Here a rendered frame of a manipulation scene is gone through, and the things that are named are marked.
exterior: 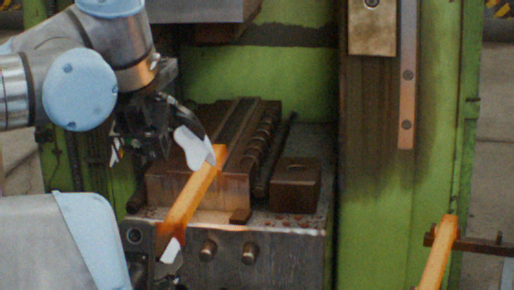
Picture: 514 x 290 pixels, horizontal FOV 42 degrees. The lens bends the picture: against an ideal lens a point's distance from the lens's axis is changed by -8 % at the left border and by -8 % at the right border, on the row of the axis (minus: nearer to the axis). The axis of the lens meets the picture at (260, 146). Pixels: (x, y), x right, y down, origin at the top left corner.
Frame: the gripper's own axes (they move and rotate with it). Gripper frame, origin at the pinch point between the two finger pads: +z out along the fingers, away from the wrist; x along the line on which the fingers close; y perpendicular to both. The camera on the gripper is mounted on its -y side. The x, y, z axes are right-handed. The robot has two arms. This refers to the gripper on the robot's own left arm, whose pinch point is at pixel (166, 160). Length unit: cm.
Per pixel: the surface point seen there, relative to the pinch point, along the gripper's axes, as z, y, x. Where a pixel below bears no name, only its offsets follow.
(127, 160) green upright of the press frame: 32.8, -25.0, -21.4
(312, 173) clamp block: 24.7, -17.4, 18.7
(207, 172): 18.2, -11.7, 1.2
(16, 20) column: 376, -483, -371
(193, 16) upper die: -3.6, -28.3, -1.0
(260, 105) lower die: 40, -48, 3
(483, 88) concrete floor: 293, -306, 109
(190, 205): 11.9, -0.3, 1.4
